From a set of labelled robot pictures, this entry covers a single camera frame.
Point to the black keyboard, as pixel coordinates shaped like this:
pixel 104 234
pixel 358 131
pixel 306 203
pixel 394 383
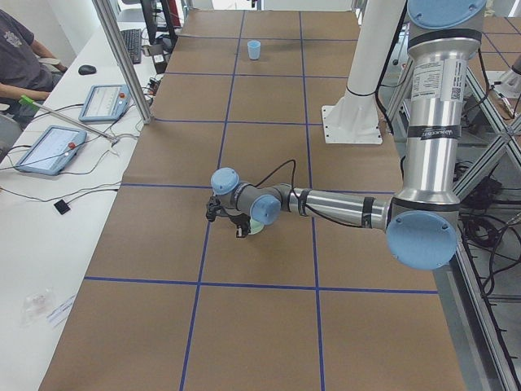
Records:
pixel 132 39

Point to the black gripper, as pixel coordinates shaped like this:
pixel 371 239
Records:
pixel 236 220

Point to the black computer mouse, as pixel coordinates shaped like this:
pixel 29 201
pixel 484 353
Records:
pixel 87 69

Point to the blue teach pendant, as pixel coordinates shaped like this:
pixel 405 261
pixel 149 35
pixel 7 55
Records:
pixel 52 151
pixel 105 103

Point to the light blue plastic cup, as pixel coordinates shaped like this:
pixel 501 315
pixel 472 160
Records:
pixel 254 49

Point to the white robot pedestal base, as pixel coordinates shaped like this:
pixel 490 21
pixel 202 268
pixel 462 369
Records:
pixel 355 119

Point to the small black square device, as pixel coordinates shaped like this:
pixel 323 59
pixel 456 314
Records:
pixel 61 207

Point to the clear plastic bag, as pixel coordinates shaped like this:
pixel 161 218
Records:
pixel 36 306

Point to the aluminium frame post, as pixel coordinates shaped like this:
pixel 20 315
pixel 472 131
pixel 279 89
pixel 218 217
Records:
pixel 115 40

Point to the near blue teach pendant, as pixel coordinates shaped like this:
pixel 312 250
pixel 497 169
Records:
pixel 52 151

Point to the seated person grey shirt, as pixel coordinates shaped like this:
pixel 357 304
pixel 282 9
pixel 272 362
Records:
pixel 21 71

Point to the mint green bowl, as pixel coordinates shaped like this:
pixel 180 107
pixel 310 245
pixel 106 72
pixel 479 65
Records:
pixel 255 226

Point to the aluminium frame rack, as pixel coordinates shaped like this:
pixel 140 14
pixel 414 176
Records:
pixel 479 286

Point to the far blue teach pendant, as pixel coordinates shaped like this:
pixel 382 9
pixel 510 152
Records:
pixel 105 103

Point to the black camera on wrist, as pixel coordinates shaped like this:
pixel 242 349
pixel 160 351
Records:
pixel 213 209

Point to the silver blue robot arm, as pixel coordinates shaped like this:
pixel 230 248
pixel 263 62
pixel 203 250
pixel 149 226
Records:
pixel 420 220

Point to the metal rod green handle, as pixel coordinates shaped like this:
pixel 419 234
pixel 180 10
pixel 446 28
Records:
pixel 26 101

